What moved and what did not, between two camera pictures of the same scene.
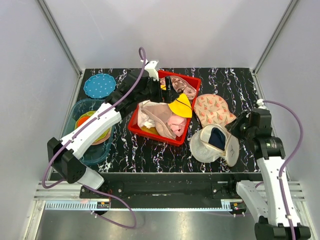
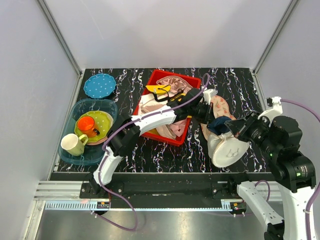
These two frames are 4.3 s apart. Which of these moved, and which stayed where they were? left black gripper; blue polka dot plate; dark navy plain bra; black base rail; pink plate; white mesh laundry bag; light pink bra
Moved: left black gripper; dark navy plain bra; white mesh laundry bag
Stayed: blue polka dot plate; pink plate; light pink bra; black base rail
